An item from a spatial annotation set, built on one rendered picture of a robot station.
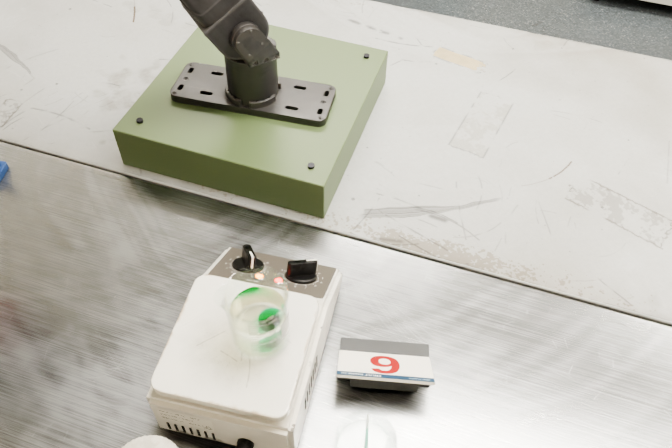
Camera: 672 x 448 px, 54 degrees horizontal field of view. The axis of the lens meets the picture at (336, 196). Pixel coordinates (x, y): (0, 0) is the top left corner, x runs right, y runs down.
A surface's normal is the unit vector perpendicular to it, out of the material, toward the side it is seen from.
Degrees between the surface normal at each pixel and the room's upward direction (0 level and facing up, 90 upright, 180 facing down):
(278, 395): 0
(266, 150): 1
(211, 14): 92
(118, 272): 0
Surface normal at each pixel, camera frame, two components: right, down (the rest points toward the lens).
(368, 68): 0.03, -0.66
